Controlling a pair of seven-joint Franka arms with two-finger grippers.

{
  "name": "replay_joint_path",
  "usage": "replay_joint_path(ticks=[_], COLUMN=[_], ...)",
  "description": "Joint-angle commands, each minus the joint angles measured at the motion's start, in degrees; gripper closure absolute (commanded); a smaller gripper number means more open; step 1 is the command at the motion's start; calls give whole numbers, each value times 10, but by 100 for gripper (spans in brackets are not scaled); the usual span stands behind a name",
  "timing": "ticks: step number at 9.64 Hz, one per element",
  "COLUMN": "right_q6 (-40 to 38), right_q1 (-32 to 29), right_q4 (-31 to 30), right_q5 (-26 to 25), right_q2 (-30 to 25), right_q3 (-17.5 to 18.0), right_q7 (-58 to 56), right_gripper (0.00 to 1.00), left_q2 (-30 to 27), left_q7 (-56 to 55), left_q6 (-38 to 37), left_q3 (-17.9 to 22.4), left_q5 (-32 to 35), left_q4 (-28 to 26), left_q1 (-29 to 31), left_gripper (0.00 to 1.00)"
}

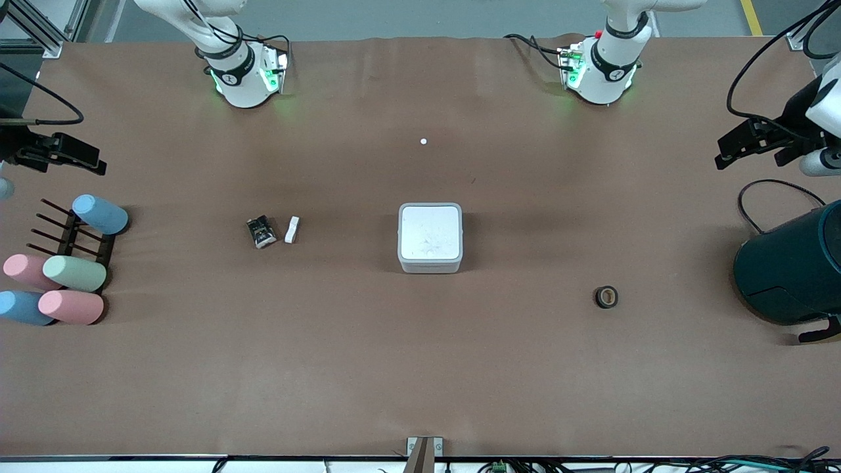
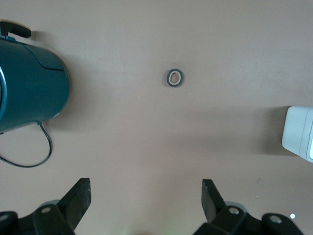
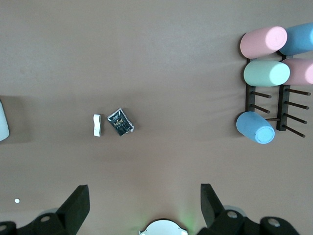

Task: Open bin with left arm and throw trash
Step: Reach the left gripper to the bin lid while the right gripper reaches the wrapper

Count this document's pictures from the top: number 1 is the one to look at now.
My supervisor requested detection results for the pink cup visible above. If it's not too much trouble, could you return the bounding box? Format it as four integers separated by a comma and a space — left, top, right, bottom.
38, 290, 104, 326
3, 254, 63, 291

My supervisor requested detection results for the black left base cable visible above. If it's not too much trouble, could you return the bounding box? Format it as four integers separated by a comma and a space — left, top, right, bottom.
504, 33, 567, 70

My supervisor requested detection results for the black cup rack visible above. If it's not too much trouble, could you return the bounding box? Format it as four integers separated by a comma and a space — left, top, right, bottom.
26, 198, 118, 290

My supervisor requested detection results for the black curved handle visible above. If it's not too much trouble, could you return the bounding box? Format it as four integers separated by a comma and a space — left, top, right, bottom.
798, 315, 841, 344

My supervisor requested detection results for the blue cup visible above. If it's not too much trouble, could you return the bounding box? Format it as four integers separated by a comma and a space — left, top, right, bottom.
0, 290, 57, 327
72, 194, 130, 236

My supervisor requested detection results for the white square trash bin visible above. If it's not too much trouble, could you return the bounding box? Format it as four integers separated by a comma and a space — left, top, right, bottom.
398, 202, 464, 275

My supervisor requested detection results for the dark teal round container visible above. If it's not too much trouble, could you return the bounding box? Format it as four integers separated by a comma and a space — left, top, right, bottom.
733, 200, 841, 326

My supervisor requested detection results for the aluminium frame profile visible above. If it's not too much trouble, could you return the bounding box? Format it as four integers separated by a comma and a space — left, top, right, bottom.
785, 0, 841, 52
0, 0, 89, 58

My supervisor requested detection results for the metal edge bracket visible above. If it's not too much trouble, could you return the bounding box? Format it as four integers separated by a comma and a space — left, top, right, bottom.
404, 437, 443, 473

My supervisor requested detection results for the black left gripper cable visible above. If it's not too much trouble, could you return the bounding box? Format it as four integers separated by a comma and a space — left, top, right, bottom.
726, 0, 841, 142

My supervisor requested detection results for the black snack wrapper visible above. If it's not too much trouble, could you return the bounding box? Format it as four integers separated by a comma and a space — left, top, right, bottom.
246, 215, 279, 250

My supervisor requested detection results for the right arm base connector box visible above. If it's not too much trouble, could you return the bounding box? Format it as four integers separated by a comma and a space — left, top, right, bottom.
260, 43, 291, 94

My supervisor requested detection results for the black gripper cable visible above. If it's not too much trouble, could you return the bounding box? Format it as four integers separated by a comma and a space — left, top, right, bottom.
726, 0, 841, 142
0, 61, 85, 126

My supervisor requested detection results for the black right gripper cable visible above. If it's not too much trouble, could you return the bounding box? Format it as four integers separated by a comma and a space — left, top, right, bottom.
0, 61, 85, 126

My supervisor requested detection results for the green cup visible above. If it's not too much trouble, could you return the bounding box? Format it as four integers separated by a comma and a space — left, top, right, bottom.
43, 255, 108, 293

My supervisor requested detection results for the black looped cable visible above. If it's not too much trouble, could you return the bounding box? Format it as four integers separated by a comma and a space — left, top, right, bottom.
737, 179, 827, 235

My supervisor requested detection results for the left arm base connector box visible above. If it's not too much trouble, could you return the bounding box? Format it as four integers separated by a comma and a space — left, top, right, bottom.
557, 43, 587, 91

